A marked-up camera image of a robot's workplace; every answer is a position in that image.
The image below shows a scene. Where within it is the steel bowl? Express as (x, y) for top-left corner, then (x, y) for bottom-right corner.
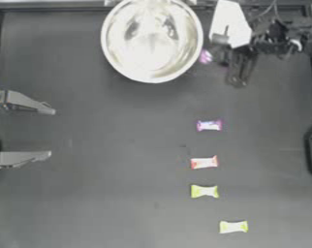
(99, 0), (206, 84)

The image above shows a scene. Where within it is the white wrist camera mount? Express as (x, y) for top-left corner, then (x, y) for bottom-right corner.
(208, 0), (252, 49)

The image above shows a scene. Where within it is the green candy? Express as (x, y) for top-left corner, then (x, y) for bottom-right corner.
(218, 220), (250, 234)
(190, 184), (220, 200)

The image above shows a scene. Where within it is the red candy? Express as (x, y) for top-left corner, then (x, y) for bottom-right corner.
(190, 155), (219, 171)

